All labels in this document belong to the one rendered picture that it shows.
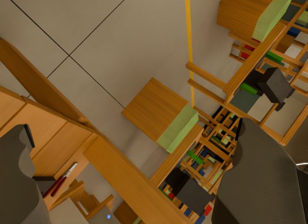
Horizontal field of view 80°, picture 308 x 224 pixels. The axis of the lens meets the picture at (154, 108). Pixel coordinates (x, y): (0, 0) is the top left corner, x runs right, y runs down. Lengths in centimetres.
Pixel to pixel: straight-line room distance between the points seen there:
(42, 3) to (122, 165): 108
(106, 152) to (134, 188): 16
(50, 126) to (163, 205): 40
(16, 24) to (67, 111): 71
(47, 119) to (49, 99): 39
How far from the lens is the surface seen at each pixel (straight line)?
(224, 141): 978
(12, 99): 47
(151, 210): 65
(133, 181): 66
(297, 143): 1140
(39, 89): 99
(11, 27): 139
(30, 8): 139
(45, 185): 73
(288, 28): 578
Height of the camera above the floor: 124
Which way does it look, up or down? 22 degrees down
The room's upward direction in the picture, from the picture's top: 128 degrees clockwise
